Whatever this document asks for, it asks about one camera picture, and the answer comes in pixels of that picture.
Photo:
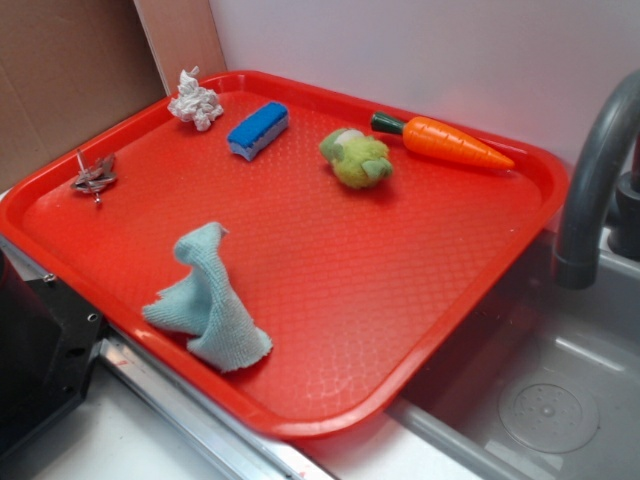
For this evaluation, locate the silver keys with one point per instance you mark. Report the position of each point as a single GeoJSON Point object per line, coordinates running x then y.
{"type": "Point", "coordinates": [93, 179]}

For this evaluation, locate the red plastic tray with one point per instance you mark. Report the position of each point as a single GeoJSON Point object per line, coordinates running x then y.
{"type": "Point", "coordinates": [356, 288]}

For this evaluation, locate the green plush toy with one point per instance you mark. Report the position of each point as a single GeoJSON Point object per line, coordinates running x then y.
{"type": "Point", "coordinates": [357, 160]}

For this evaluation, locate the blue sponge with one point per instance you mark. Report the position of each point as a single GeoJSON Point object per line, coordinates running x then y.
{"type": "Point", "coordinates": [258, 130]}

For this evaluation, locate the light blue cloth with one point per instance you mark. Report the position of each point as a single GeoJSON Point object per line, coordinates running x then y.
{"type": "Point", "coordinates": [205, 307]}

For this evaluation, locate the orange plastic carrot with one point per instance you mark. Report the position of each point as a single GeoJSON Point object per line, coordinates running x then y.
{"type": "Point", "coordinates": [435, 139]}

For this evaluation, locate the crumpled white paper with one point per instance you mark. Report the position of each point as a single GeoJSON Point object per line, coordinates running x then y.
{"type": "Point", "coordinates": [194, 103]}

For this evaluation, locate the grey toy faucet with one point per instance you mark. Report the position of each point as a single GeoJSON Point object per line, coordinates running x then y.
{"type": "Point", "coordinates": [608, 153]}

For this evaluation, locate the grey toy sink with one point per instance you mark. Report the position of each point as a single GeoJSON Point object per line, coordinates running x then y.
{"type": "Point", "coordinates": [538, 382]}

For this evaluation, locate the dark faucet knob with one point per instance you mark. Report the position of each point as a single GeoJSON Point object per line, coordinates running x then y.
{"type": "Point", "coordinates": [623, 216]}

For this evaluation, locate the brown cardboard panel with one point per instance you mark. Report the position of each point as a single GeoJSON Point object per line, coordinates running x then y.
{"type": "Point", "coordinates": [69, 71]}

